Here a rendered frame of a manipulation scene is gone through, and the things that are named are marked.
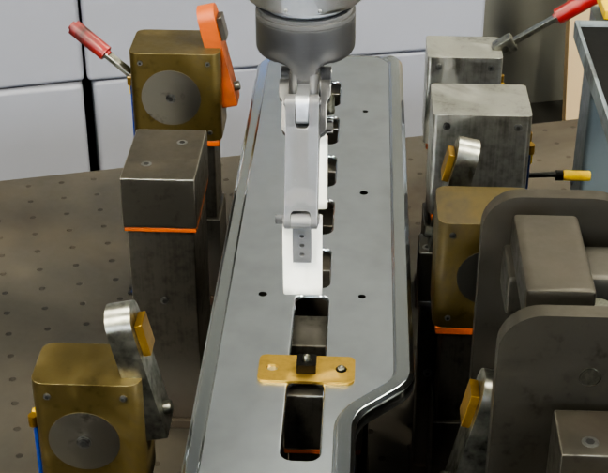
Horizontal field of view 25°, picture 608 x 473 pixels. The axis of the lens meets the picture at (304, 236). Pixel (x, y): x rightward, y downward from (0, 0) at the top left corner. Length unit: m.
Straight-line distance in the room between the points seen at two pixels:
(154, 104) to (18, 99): 0.97
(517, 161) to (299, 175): 0.47
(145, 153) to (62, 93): 1.15
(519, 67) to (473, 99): 2.60
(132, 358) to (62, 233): 0.92
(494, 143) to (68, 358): 0.51
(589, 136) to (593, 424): 0.69
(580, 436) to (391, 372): 0.29
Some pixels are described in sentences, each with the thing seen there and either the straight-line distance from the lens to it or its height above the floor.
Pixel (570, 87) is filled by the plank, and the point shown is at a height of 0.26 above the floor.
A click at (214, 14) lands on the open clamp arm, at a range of 1.66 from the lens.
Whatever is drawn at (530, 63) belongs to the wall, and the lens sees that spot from 4.04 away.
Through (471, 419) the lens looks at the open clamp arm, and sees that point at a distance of 1.03.
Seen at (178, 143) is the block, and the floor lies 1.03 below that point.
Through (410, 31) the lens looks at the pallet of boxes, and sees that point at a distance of 2.73.
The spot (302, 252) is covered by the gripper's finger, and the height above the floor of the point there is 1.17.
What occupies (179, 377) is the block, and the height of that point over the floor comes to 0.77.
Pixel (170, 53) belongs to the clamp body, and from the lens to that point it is 1.66.
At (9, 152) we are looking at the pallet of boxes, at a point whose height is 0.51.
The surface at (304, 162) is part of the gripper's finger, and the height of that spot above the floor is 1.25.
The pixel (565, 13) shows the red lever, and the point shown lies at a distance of 1.67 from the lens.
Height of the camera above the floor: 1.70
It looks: 31 degrees down
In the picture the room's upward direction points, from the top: straight up
